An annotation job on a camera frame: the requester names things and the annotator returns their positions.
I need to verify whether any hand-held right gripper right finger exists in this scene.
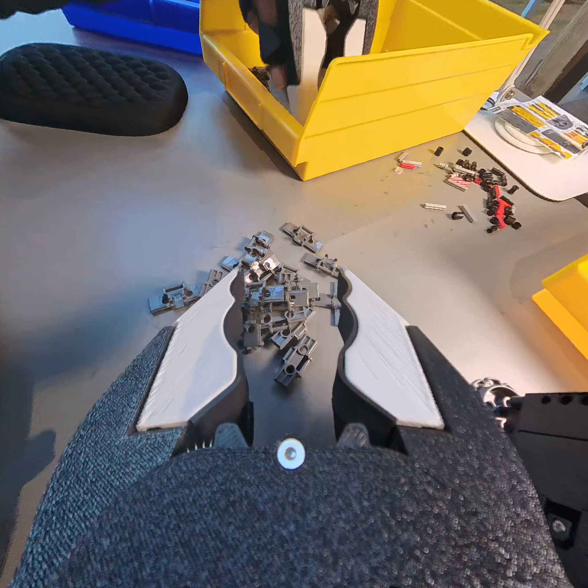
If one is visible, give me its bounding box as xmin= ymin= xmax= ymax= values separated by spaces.
xmin=332 ymin=268 xmax=445 ymax=446

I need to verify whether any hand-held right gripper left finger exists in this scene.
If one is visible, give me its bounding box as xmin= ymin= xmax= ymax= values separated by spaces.
xmin=136 ymin=268 xmax=254 ymax=446

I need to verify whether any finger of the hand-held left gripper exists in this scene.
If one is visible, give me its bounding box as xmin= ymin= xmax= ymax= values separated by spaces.
xmin=339 ymin=17 xmax=369 ymax=59
xmin=276 ymin=8 xmax=330 ymax=126

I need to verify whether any yellow storage bin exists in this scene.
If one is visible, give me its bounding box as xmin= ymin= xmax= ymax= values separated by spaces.
xmin=533 ymin=254 xmax=588 ymax=361
xmin=199 ymin=0 xmax=549 ymax=181

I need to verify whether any small grey track link cluster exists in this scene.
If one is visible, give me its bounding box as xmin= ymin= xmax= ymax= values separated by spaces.
xmin=148 ymin=223 xmax=343 ymax=387

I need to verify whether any person's left forearm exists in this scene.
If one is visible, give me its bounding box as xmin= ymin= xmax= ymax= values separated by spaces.
xmin=0 ymin=0 xmax=111 ymax=20

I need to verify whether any grey desk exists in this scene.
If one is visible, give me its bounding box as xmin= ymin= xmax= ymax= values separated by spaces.
xmin=0 ymin=9 xmax=588 ymax=588

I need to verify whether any blue storage bin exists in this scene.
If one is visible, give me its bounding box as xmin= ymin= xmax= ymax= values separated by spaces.
xmin=62 ymin=0 xmax=205 ymax=56

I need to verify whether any black toy vehicle model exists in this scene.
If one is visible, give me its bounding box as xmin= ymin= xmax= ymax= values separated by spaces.
xmin=473 ymin=378 xmax=588 ymax=588

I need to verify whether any scatter of black red pins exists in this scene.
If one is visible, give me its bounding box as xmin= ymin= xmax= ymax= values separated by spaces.
xmin=395 ymin=146 xmax=523 ymax=235

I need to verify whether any yellow black sticker sheet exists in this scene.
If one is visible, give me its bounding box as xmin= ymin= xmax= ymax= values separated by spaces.
xmin=482 ymin=94 xmax=588 ymax=160

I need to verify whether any black armrest pad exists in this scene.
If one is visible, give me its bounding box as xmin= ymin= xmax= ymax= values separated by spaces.
xmin=0 ymin=43 xmax=189 ymax=137

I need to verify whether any white book stand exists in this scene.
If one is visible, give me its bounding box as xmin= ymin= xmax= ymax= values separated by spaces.
xmin=464 ymin=0 xmax=588 ymax=203

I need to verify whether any rough wooden post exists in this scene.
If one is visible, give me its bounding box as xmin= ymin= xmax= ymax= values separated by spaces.
xmin=514 ymin=0 xmax=588 ymax=99

